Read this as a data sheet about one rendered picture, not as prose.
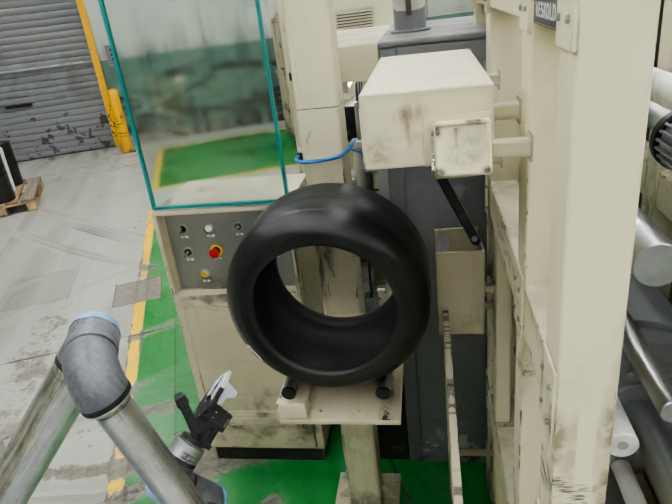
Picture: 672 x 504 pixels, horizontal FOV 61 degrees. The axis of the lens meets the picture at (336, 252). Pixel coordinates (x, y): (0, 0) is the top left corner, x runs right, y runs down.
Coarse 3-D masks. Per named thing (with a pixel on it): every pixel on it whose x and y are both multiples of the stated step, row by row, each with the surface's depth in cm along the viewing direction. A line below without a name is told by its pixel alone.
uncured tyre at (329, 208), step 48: (288, 192) 166; (336, 192) 156; (288, 240) 147; (336, 240) 145; (384, 240) 146; (240, 288) 156; (240, 336) 167; (288, 336) 185; (336, 336) 189; (384, 336) 183; (336, 384) 165
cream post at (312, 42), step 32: (288, 0) 158; (320, 0) 157; (288, 32) 162; (320, 32) 161; (320, 64) 164; (320, 96) 168; (320, 128) 172; (320, 256) 190; (352, 256) 189; (352, 288) 194; (352, 448) 224; (352, 480) 231
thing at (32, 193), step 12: (0, 144) 723; (0, 156) 671; (12, 156) 739; (0, 168) 668; (12, 168) 739; (0, 180) 669; (12, 180) 722; (24, 180) 772; (36, 180) 764; (0, 192) 671; (12, 192) 687; (24, 192) 714; (36, 192) 730; (0, 204) 674; (12, 204) 676; (36, 204) 692; (0, 216) 676
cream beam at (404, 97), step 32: (384, 64) 144; (416, 64) 137; (448, 64) 131; (384, 96) 105; (416, 96) 104; (448, 96) 104; (480, 96) 103; (384, 128) 108; (416, 128) 107; (384, 160) 110; (416, 160) 109
